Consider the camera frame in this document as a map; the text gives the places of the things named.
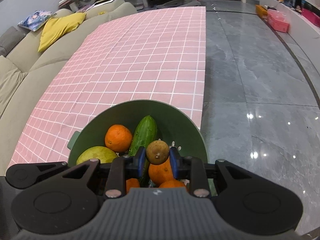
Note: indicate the small orange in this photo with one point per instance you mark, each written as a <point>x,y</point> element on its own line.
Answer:
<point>118,138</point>

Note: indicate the grey cushion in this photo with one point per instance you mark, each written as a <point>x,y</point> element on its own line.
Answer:
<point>9,40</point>

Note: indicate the yellow cushion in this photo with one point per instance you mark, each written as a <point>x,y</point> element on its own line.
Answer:
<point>55,28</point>

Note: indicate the green bowl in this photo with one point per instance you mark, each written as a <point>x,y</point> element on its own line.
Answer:
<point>174,128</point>

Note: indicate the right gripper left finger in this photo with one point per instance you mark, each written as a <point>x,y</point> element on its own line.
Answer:
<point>120,170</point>

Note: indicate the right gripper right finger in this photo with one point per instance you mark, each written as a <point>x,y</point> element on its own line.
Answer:
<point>200,176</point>

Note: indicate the large green-yellow pear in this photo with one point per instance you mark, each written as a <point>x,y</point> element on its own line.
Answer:
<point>104,154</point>

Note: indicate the pink storage box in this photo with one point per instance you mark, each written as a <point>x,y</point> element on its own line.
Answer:
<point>278,21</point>

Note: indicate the beige sofa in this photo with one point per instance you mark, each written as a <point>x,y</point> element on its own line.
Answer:
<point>26,72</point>

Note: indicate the magenta box on shelf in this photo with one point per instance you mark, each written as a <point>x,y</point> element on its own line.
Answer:
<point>311,16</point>

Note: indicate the blue patterned cushion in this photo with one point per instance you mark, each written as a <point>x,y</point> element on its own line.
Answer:
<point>36,20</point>

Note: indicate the orange storage box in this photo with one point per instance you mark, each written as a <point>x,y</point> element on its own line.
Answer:
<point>261,12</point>

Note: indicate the brown longan hidden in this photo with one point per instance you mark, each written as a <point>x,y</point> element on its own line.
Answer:
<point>157,152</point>

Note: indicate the white marble tv bench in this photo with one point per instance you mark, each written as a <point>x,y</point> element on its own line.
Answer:
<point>305,34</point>

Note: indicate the medium orange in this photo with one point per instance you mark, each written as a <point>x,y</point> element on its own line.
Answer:
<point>172,184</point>

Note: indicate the orange inside bowl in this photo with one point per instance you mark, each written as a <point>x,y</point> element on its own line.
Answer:
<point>132,183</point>

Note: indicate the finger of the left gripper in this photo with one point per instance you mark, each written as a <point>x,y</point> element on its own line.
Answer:
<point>22,176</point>

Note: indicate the large orange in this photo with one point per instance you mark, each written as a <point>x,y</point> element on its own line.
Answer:
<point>160,173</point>

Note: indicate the green cucumber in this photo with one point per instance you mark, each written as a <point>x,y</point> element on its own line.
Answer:
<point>145,133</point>

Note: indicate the pink checkered tablecloth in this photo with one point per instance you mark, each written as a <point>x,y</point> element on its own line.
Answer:
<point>156,55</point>

